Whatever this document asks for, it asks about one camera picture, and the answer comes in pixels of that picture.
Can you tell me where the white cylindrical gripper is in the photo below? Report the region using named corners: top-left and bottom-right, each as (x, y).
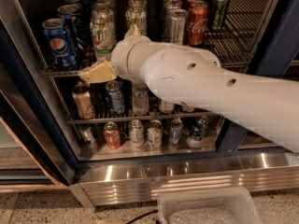
top-left (78, 24), bottom-right (150, 83)

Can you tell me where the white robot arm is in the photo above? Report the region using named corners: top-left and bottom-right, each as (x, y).
top-left (78, 26), bottom-right (299, 152)

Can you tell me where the blue can middle shelf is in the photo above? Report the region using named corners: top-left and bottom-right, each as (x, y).
top-left (105, 80), bottom-right (125, 116)

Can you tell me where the gold can middle shelf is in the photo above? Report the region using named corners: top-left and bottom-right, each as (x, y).
top-left (72, 83), bottom-right (95, 119)

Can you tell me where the blue pepsi can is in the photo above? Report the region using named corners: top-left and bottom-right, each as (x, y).
top-left (42, 18), bottom-right (78, 68)
top-left (57, 4), bottom-right (87, 50)

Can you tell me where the front blue pepsi can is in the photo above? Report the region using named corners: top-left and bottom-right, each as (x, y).
top-left (42, 18), bottom-right (78, 68)

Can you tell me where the front slim silver can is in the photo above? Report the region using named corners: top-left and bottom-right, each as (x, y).
top-left (169, 9), bottom-right (189, 45)

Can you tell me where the slim silver can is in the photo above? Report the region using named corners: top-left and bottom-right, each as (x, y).
top-left (163, 0), bottom-right (182, 42)
top-left (169, 9), bottom-right (189, 45)

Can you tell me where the silver 7up can bottom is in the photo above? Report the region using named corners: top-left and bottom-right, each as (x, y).
top-left (129, 119), bottom-right (144, 147)

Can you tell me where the front red coca-cola can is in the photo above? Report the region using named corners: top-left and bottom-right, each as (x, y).
top-left (187, 0), bottom-right (208, 47)

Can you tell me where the red can bottom shelf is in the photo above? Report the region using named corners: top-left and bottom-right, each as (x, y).
top-left (104, 121), bottom-right (121, 149)

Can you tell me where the orange can middle shelf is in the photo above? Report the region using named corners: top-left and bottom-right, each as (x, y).
top-left (181, 105), bottom-right (196, 113)

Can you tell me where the dark silver can bottom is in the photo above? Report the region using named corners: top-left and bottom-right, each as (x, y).
top-left (78, 124), bottom-right (97, 149)

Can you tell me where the blue silver can bottom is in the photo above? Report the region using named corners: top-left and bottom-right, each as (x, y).
top-left (169, 118), bottom-right (183, 146)

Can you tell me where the pepsi can bottom shelf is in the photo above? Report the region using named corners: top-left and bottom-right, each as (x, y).
top-left (190, 116), bottom-right (208, 141)

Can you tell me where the front green soda can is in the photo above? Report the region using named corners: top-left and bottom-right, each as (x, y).
top-left (210, 0), bottom-right (230, 30)

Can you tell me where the open fridge glass door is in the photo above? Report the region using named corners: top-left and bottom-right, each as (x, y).
top-left (0, 22), bottom-right (76, 187)

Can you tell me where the clear water bottle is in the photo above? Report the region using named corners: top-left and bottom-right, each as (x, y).
top-left (132, 82), bottom-right (150, 116)

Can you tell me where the clear plastic bin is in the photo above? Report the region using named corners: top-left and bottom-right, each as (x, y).
top-left (158, 187), bottom-right (262, 224)

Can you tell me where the middle wire fridge shelf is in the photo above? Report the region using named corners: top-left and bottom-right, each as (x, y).
top-left (66, 75), bottom-right (225, 125)

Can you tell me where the wire fridge shelf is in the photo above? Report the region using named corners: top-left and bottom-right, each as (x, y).
top-left (66, 75), bottom-right (225, 125)
top-left (43, 0), bottom-right (268, 77)

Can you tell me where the top wire fridge shelf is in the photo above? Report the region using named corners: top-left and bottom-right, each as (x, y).
top-left (43, 0), bottom-right (268, 77)

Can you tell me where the black cable on floor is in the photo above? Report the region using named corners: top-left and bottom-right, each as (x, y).
top-left (125, 209), bottom-right (159, 224)

